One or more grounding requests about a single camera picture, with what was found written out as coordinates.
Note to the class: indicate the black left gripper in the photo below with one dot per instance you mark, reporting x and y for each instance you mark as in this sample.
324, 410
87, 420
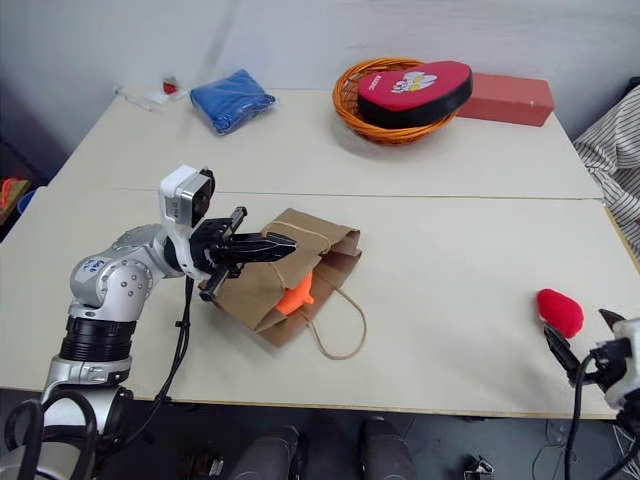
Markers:
212, 245

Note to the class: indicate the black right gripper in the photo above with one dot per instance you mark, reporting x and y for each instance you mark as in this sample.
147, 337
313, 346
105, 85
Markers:
602, 362

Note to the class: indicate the brown paper bag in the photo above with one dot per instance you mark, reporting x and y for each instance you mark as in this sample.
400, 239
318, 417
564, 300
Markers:
250, 295

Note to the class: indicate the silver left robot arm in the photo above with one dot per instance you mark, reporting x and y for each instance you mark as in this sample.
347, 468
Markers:
112, 287

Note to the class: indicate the red plush toy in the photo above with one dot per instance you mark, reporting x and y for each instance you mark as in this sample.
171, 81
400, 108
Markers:
561, 311

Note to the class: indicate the orange plush toy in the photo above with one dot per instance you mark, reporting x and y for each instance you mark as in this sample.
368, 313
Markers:
296, 299

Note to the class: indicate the blue cloth in plastic bag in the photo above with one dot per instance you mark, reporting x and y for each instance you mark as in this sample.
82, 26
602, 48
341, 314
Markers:
231, 100

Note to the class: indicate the orange wicker basket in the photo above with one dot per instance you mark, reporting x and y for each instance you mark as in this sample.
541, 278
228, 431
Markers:
360, 122

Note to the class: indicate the striped grey cloth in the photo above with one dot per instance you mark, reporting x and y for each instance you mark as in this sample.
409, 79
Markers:
615, 155

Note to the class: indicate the small red clip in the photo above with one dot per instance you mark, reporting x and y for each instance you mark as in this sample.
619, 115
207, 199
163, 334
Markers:
171, 86

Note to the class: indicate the clear plastic packet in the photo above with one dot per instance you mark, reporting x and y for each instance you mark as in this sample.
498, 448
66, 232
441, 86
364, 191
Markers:
150, 97

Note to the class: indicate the dark rounded shape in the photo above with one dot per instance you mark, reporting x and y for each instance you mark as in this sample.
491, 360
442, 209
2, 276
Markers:
267, 455

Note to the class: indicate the red heart-shaped box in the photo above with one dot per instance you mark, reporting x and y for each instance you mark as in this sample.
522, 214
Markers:
412, 97

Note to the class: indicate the blue container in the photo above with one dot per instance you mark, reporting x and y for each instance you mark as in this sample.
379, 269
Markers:
26, 202

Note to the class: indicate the red rectangular box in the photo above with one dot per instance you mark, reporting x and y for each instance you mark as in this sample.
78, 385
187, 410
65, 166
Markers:
505, 100

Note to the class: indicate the orange item on wooden board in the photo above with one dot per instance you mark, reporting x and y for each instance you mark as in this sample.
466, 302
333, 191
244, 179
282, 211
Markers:
10, 192

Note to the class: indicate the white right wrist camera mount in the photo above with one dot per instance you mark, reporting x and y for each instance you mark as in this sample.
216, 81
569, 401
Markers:
627, 370

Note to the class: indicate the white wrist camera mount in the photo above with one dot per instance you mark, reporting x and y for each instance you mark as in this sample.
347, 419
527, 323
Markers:
627, 370
175, 196

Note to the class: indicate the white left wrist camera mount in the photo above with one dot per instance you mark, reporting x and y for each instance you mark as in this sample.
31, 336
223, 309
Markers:
175, 196

